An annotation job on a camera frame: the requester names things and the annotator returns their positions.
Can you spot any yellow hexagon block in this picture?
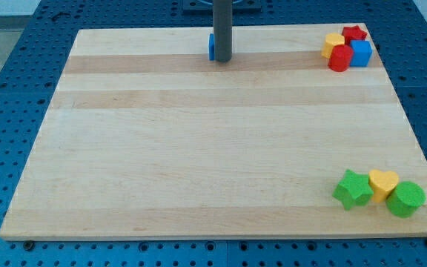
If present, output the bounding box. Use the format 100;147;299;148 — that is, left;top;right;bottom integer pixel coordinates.
321;33;345;59

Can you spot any green star block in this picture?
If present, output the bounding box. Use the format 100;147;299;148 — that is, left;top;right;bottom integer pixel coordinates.
332;169;374;211

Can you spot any yellow heart block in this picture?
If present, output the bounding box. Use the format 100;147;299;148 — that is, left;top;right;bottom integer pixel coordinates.
368;169;400;202

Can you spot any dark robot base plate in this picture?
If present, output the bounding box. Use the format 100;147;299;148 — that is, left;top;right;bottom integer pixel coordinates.
181;0;262;14

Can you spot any blue block behind rod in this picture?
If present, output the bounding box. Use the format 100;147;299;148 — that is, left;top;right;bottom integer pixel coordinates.
208;33;215;61

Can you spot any red star block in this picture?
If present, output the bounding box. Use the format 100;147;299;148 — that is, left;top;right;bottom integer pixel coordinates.
342;25;368;45

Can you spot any green cylinder block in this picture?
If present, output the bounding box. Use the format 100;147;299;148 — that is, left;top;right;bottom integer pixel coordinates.
385;181;426;218

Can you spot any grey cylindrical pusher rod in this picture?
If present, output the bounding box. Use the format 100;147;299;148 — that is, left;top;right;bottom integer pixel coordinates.
213;0;233;63

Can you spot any blue cube block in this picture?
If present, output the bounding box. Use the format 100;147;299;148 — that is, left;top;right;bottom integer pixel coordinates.
350;40;373;67

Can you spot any red cylinder block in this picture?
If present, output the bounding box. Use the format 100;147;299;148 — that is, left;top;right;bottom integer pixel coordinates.
328;44;354;72

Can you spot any wooden board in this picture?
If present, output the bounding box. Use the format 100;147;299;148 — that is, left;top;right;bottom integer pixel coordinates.
0;24;427;241

